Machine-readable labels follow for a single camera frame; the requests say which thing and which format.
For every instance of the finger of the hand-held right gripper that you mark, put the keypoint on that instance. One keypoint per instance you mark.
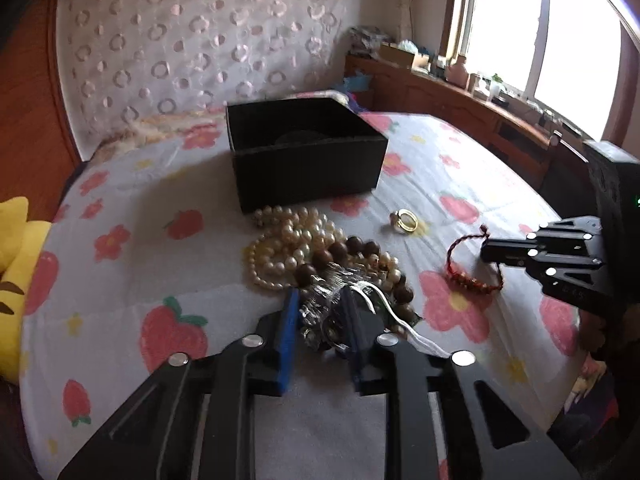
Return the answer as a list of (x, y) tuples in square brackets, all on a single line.
[(570, 280), (545, 245)]

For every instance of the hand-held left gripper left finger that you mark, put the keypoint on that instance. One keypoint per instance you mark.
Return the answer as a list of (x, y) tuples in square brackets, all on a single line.
[(286, 345)]

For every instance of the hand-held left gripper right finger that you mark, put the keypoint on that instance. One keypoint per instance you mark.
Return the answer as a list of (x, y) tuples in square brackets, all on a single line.
[(353, 345)]

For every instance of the black cardboard box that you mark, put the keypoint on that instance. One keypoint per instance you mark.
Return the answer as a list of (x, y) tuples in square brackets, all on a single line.
[(300, 160)]

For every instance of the white ribbon tag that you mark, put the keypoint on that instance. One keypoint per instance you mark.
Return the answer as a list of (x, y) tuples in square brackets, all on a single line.
[(395, 317)]

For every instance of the colourful printed cloth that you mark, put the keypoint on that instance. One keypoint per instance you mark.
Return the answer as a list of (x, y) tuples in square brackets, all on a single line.
[(592, 392)]

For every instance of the white small jar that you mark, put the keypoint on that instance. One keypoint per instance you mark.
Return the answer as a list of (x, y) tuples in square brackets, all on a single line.
[(492, 91)]

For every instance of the wooden cabinet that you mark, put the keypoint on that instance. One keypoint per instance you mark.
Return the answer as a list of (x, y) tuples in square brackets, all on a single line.
[(450, 105)]

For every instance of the strawberry print bedsheet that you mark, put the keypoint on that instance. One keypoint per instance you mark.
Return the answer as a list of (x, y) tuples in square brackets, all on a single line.
[(150, 240)]

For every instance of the pink bottle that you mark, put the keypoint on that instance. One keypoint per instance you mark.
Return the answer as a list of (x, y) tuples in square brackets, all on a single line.
[(456, 71)]

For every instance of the window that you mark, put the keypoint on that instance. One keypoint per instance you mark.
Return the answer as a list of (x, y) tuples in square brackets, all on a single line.
[(550, 30)]

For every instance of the brown cardboard box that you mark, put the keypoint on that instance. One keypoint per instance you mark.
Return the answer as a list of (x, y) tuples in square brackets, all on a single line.
[(402, 54)]

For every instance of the blue cloth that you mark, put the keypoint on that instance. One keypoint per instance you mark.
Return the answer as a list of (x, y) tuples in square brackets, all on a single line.
[(356, 84)]

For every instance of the yellow plush toy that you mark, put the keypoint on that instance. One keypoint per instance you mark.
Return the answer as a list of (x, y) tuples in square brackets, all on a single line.
[(15, 280)]

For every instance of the white lace headboard cover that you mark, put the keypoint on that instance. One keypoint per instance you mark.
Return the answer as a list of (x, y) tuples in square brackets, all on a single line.
[(200, 40)]

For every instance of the wooden headboard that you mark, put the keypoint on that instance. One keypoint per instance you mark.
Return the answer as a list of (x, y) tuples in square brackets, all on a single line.
[(30, 125)]

